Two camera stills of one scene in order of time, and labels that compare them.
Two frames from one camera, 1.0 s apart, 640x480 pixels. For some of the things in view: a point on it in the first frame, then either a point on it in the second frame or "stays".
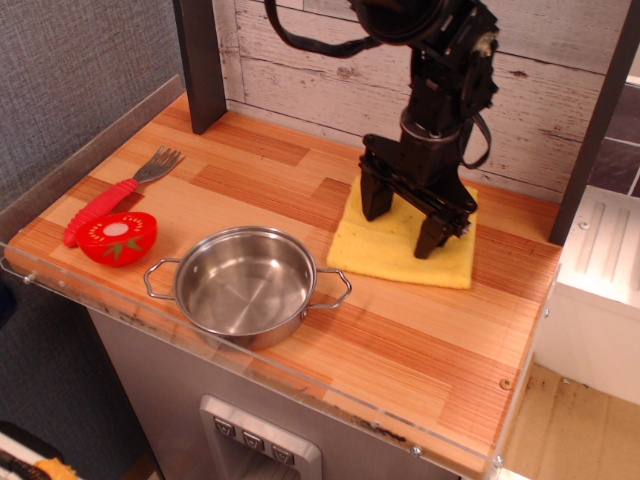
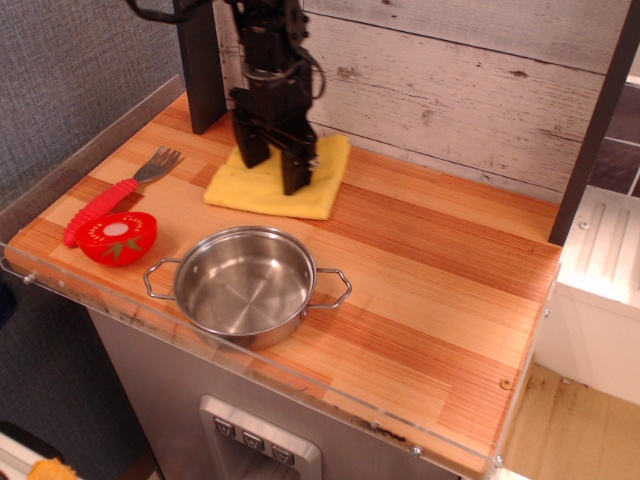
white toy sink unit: (590, 328) stays
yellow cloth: (386, 245) to (262, 188)
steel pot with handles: (244, 285) stays
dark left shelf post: (199, 40) stays
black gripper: (424, 171) to (275, 100)
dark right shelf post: (595, 136) stays
